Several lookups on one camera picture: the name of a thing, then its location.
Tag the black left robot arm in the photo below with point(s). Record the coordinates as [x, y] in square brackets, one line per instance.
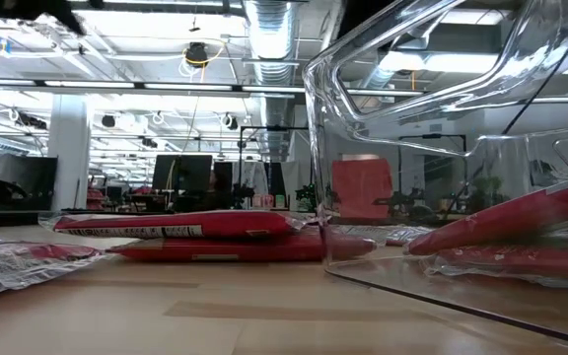
[27, 10]

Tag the small green box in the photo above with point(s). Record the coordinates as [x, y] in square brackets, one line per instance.
[280, 200]

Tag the small red box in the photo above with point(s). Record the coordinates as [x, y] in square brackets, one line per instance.
[268, 200]

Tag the small white box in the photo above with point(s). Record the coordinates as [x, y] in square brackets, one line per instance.
[257, 200]

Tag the orange panel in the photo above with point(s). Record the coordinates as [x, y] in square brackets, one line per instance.
[362, 187]

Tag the black computer monitor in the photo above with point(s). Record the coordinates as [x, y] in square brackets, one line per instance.
[183, 172]

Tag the black ceiling device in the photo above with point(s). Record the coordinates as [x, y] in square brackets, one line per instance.
[196, 53]

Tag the long ceiling light strip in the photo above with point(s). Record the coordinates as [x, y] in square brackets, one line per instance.
[116, 85]

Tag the white pillar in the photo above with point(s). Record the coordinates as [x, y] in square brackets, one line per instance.
[69, 148]

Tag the clear plastic basket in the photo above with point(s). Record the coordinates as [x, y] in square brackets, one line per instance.
[461, 305]

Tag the dark partition panel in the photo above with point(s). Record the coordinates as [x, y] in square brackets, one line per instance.
[18, 180]

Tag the silver ventilation duct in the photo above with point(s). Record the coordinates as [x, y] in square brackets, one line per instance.
[271, 49]

